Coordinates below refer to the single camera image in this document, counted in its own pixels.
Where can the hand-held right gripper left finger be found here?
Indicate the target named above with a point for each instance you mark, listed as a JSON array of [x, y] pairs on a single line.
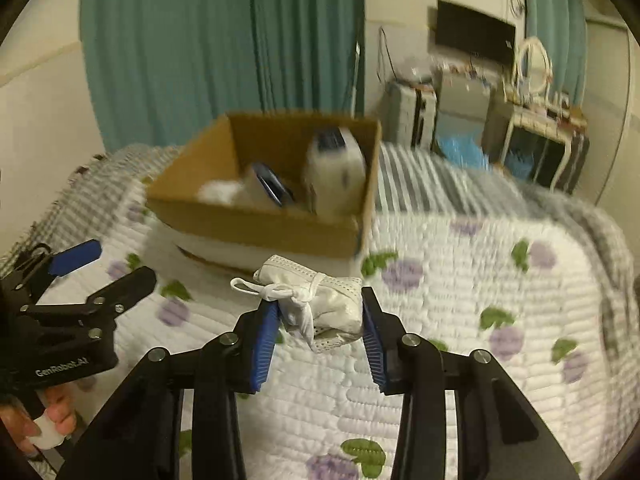
[[262, 350]]

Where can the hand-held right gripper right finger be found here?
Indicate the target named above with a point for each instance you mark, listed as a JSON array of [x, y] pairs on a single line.
[[375, 350]]

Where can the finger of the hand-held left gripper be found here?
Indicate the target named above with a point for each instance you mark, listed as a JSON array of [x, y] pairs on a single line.
[[75, 257], [130, 285]]

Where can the brown cardboard box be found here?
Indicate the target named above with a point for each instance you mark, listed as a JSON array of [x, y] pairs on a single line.
[[260, 230]]

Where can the white knotted sock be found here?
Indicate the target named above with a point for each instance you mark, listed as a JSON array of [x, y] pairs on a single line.
[[220, 190]]

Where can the dark blue tissue pack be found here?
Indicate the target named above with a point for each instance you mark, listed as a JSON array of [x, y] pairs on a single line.
[[275, 185]]

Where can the small pale tissue packet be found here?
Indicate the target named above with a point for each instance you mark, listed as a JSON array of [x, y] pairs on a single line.
[[332, 175]]

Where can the person's left hand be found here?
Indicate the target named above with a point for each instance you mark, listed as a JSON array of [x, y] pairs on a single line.
[[60, 410]]

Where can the white floral quilt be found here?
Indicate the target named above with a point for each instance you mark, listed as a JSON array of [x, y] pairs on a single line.
[[450, 285]]

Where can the wide teal curtain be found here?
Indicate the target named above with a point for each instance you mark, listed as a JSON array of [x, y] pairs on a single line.
[[170, 50]]

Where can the white suitcase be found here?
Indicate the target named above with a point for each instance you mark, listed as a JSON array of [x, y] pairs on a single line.
[[405, 115]]

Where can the small grey fridge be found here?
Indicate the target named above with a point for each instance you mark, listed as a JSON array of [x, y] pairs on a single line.
[[462, 105]]

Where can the thin white pole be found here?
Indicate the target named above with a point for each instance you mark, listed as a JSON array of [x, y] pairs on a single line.
[[356, 80]]

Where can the clear plastic bag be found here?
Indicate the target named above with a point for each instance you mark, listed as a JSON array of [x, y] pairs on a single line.
[[417, 72]]

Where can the white dressing table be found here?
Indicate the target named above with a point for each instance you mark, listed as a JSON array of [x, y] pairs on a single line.
[[565, 130]]

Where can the white oval mirror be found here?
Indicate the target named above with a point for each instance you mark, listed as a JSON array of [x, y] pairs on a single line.
[[520, 67]]

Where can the narrow teal curtain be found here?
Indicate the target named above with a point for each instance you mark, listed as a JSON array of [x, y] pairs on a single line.
[[555, 25]]

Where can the black wall television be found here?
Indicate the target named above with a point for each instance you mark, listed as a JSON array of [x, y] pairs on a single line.
[[472, 32]]

